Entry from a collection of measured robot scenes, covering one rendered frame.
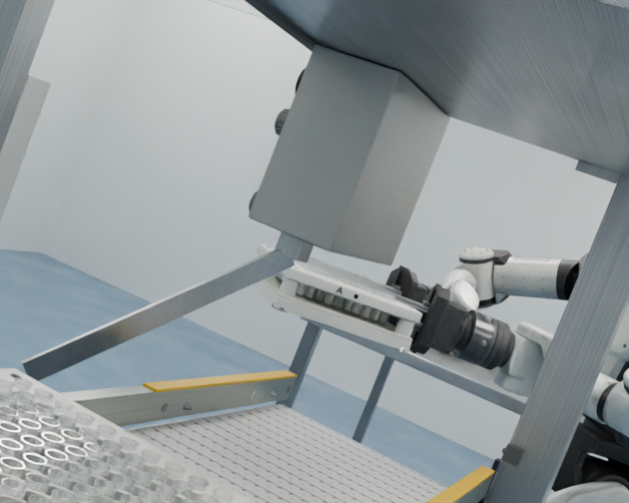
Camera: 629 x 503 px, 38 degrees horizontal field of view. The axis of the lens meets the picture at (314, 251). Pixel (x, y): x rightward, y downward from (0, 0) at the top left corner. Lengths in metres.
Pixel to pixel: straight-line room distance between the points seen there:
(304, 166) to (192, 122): 5.61
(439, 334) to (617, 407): 0.32
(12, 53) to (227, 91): 5.04
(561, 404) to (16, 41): 0.96
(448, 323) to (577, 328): 0.52
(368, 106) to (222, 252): 5.45
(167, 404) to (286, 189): 0.26
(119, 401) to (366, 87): 0.40
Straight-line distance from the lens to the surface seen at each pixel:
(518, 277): 2.10
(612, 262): 1.12
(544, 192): 5.96
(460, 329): 1.61
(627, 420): 1.51
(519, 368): 1.65
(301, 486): 0.90
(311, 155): 0.98
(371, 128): 0.96
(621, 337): 1.80
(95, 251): 6.81
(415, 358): 2.50
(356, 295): 1.50
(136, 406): 0.86
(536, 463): 1.13
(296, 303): 1.48
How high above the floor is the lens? 1.16
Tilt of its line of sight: 4 degrees down
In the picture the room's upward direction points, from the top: 21 degrees clockwise
